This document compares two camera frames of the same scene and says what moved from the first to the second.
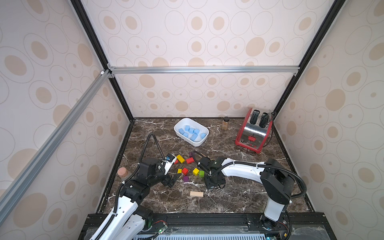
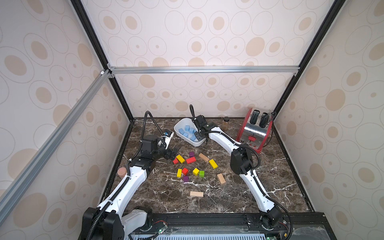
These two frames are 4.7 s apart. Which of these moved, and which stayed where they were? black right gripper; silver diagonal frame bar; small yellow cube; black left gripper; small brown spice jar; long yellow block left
Moved: black left gripper; black right gripper
Stayed: silver diagonal frame bar; small yellow cube; small brown spice jar; long yellow block left
